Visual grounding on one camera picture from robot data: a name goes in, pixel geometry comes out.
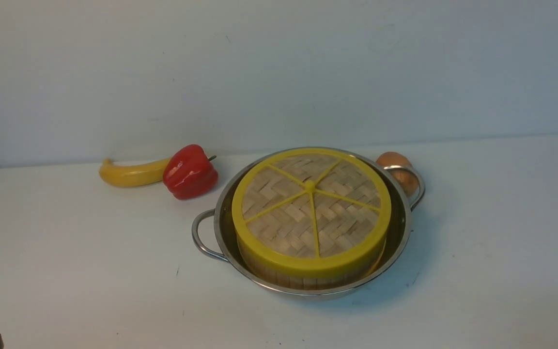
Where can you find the stainless steel pot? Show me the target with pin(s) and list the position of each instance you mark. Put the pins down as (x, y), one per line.
(213, 233)

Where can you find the red bell pepper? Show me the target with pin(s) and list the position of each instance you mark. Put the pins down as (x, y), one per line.
(190, 173)

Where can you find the yellow banana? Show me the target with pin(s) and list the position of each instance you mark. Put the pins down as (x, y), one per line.
(134, 175)

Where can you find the yellow woven bamboo steamer lid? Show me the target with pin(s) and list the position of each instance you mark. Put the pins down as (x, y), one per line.
(311, 213)

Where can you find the yellow bamboo steamer basket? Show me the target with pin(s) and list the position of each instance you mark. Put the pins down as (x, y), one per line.
(282, 279)

